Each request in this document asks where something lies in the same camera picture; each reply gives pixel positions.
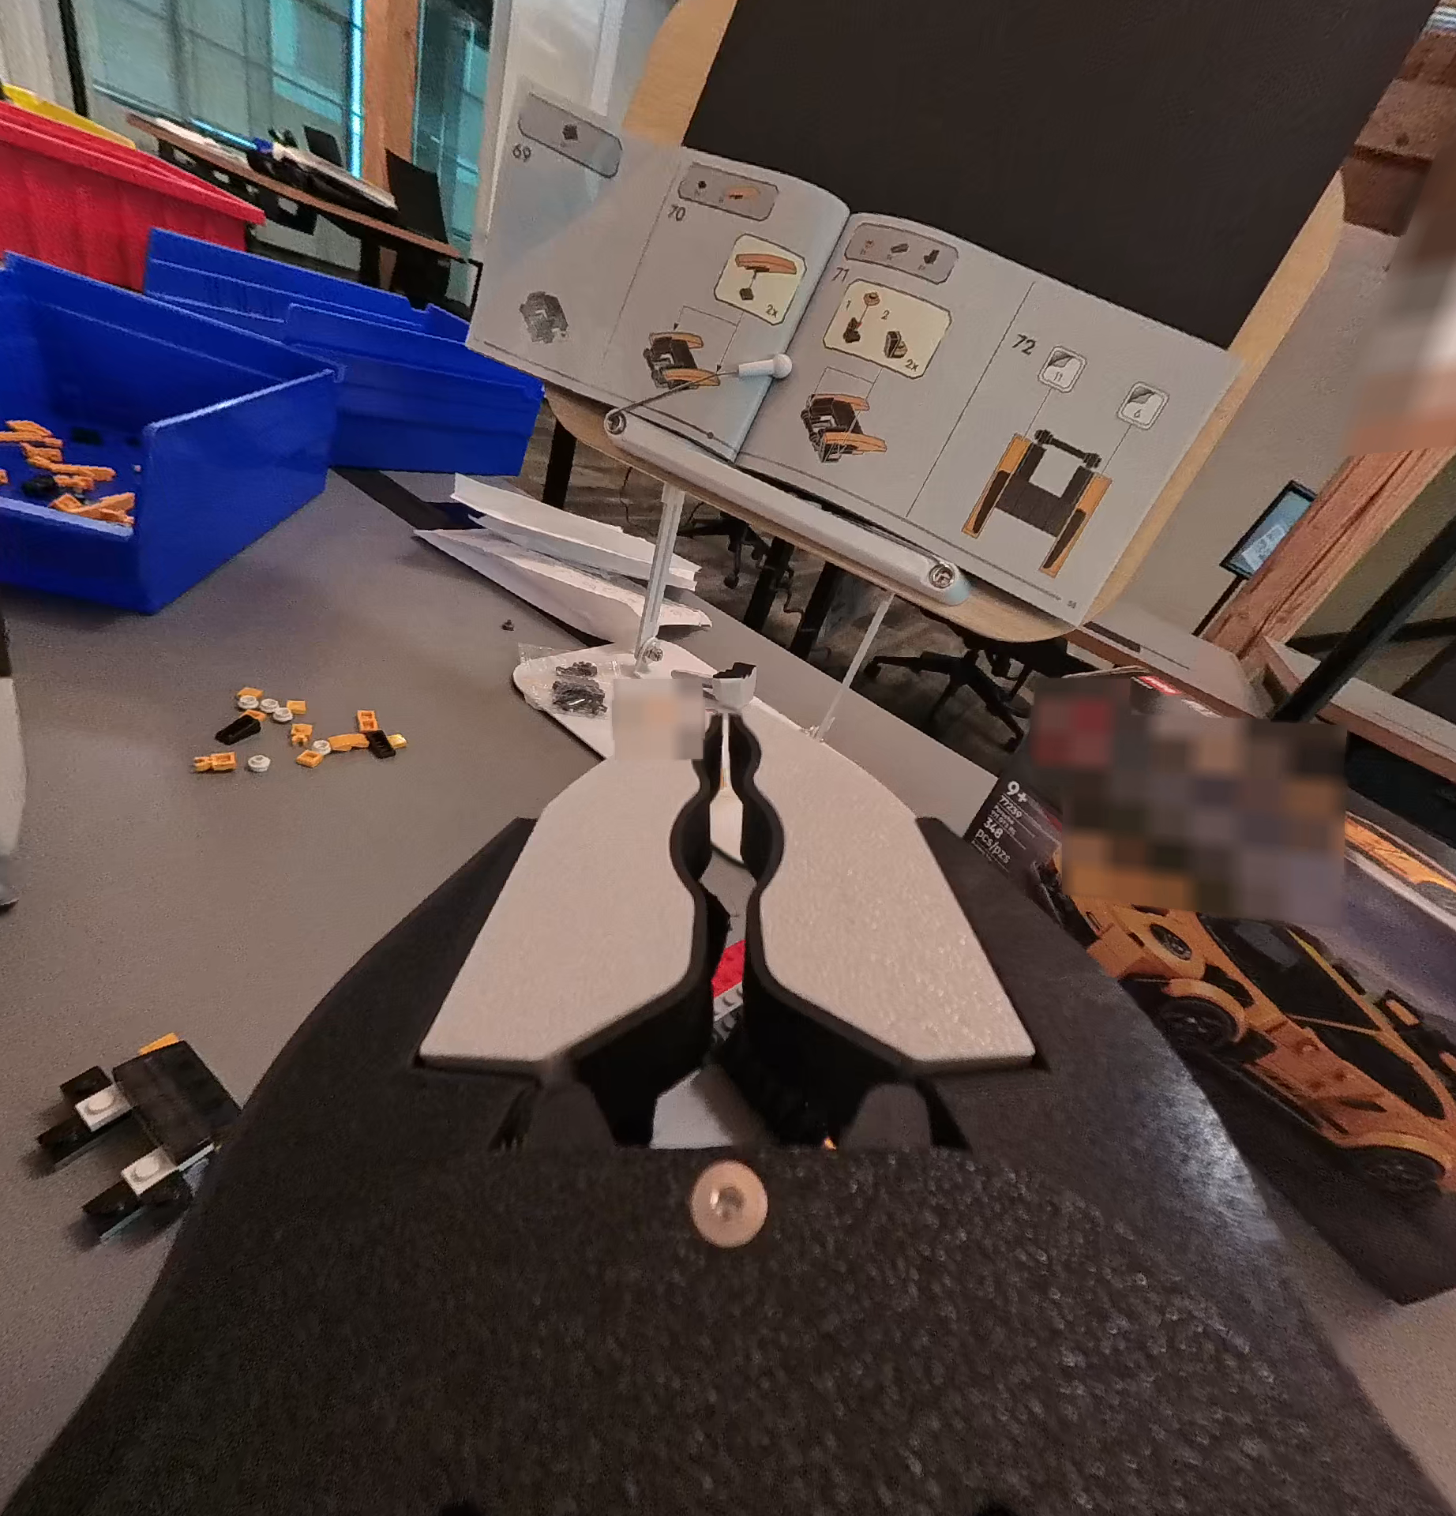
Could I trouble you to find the black metal pole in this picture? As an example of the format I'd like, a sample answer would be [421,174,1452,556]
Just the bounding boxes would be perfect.
[1278,443,1456,723]

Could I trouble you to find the white page holder clip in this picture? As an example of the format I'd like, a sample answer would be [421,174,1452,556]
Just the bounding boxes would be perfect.
[605,351,796,463]

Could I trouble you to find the black office chair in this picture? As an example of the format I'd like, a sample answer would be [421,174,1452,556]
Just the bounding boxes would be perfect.
[911,615,1043,759]

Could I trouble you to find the wooden background desk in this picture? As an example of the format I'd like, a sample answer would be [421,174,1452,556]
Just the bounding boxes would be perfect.
[127,109,467,255]

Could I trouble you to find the wooden diagonal brace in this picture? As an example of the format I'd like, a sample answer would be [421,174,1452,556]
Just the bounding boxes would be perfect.
[1202,449,1456,664]

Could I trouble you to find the red plastic bin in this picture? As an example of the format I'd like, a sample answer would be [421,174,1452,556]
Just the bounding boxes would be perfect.
[0,87,267,290]

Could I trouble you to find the grey background desk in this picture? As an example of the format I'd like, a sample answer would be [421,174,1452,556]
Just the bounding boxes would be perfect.
[1072,620,1263,712]
[1261,639,1456,795]

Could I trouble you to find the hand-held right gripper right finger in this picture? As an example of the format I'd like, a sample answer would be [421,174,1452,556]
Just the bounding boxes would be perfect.
[727,713,1038,1146]

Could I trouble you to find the yellow plastic bin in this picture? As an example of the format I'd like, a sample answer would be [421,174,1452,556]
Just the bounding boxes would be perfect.
[0,81,137,148]

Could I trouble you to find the lego set box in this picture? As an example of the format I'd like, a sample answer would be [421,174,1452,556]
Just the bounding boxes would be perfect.
[965,674,1456,1304]

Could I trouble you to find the wall screen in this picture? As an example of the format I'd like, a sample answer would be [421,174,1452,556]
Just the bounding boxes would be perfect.
[1226,478,1315,581]

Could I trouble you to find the pile of small lego pieces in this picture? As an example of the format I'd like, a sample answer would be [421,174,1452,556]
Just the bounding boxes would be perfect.
[191,685,409,774]

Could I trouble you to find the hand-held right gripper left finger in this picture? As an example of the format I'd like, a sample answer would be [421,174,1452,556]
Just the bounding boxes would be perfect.
[419,715,732,1146]

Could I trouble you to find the wooden post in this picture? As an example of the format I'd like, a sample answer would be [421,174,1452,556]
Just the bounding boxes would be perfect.
[360,0,424,207]

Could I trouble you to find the blue plastic bin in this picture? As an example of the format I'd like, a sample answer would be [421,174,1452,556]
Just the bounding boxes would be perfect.
[145,226,468,356]
[0,248,341,617]
[284,300,546,480]

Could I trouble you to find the black and orange lego assembly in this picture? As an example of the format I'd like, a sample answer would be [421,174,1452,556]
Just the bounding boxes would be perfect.
[35,1031,243,1243]

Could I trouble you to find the heap of orange lego plates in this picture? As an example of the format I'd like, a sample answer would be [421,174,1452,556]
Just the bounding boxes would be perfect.
[0,417,137,527]

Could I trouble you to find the lego instruction booklet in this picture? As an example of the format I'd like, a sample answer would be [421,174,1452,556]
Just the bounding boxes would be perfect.
[465,75,1244,622]

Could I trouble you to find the white paper bags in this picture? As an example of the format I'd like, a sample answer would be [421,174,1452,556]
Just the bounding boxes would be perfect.
[414,473,712,651]

